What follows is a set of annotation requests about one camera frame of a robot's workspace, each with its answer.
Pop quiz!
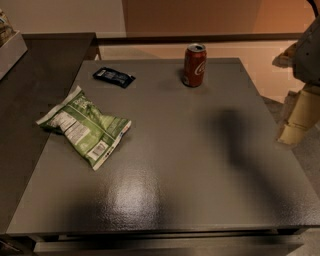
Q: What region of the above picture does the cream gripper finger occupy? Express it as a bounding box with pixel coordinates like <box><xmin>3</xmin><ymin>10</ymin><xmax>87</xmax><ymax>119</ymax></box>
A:
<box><xmin>272</xmin><ymin>43</ymin><xmax>297</xmax><ymax>68</ymax></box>
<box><xmin>277</xmin><ymin>84</ymin><xmax>320</xmax><ymax>146</ymax></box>

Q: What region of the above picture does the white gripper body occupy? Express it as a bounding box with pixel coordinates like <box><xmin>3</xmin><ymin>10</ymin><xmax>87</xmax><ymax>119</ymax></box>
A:
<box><xmin>293</xmin><ymin>16</ymin><xmax>320</xmax><ymax>86</ymax></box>

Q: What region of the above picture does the green jalapeno chip bag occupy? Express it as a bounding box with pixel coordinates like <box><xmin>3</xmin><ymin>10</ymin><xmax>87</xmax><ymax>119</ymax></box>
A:
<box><xmin>36</xmin><ymin>86</ymin><xmax>131</xmax><ymax>170</ymax></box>

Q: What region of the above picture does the red soda can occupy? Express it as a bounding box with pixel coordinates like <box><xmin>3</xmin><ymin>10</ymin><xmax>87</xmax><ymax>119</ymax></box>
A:
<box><xmin>183</xmin><ymin>43</ymin><xmax>207</xmax><ymax>87</ymax></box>

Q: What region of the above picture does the dark blue snack packet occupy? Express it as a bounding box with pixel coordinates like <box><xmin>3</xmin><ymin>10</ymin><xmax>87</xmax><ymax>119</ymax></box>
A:
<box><xmin>93</xmin><ymin>67</ymin><xmax>135</xmax><ymax>88</ymax></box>

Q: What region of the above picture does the white box at left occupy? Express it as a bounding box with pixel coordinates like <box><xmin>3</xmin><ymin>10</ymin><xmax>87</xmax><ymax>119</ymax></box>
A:
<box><xmin>0</xmin><ymin>8</ymin><xmax>28</xmax><ymax>81</ymax></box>

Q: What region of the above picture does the black cable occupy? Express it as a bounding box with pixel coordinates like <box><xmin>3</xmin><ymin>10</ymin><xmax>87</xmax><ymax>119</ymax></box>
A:
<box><xmin>306</xmin><ymin>0</ymin><xmax>320</xmax><ymax>18</ymax></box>

